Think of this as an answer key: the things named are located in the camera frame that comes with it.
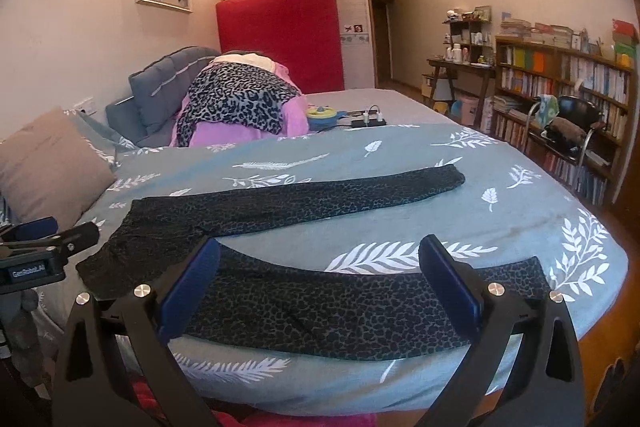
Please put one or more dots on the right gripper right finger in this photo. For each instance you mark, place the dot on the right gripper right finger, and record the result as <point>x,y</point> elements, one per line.
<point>545,386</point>

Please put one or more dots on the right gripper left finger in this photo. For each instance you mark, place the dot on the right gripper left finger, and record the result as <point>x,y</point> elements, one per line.
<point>91,385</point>

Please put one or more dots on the dark leopard print pants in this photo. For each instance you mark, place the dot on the dark leopard print pants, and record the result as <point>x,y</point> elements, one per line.
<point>330,268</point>

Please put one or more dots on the beige pillow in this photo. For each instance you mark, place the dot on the beige pillow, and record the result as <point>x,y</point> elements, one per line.
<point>49,169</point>

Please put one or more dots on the blue padded headboard cushion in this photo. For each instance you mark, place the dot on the blue padded headboard cushion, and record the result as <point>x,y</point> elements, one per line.
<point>148,115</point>

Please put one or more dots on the teal leaf print bedspread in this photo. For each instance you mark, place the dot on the teal leaf print bedspread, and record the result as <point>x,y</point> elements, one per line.
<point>587,266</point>

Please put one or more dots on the leopard print garment pile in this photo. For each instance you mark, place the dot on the leopard print garment pile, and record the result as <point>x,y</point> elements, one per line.
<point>234,93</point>

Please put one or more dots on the black metal chair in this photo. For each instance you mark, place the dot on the black metal chair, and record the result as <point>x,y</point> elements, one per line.
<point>564,126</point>

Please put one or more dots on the pink purple blanket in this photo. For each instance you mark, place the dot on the pink purple blanket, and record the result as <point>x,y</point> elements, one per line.
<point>294,112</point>

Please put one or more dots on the yellow blue toy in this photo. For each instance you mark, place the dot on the yellow blue toy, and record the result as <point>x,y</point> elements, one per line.
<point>323,117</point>

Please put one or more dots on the black power strip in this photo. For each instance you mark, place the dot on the black power strip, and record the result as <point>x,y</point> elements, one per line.
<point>366,118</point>

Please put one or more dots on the wooden bookshelf with books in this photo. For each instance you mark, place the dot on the wooden bookshelf with books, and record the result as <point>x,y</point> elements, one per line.
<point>538,59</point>

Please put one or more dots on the dark wooden desk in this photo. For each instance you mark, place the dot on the dark wooden desk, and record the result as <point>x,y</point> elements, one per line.
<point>448,80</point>

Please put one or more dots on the red wardrobe panel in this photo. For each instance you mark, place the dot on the red wardrobe panel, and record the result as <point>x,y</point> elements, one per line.
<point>302,35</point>

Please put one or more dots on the small desktop shelf with items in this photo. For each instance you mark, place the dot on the small desktop shelf with items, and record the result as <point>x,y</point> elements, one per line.
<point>469,36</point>

